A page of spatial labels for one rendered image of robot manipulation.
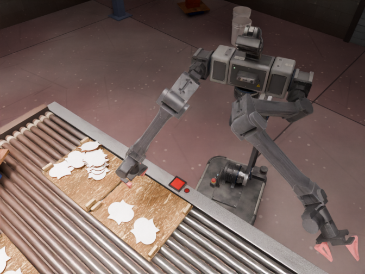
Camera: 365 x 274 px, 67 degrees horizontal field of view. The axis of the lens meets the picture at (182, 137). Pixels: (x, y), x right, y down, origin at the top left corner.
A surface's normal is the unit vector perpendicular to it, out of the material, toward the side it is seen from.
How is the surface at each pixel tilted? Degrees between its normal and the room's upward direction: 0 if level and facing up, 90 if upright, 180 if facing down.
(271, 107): 41
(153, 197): 0
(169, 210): 0
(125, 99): 0
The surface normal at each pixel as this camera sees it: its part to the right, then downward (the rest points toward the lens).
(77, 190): 0.00, -0.70
